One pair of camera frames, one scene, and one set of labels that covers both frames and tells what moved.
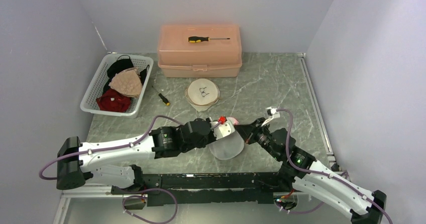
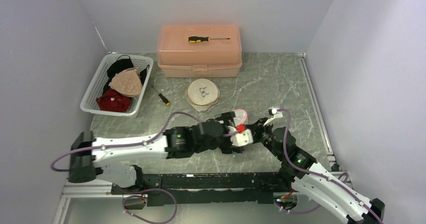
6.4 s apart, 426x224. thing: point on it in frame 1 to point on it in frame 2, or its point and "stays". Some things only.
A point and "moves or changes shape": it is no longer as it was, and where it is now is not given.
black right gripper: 248,130 stays
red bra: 112,101 stays
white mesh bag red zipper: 230,147 moves or changes shape
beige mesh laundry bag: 202,94 stays
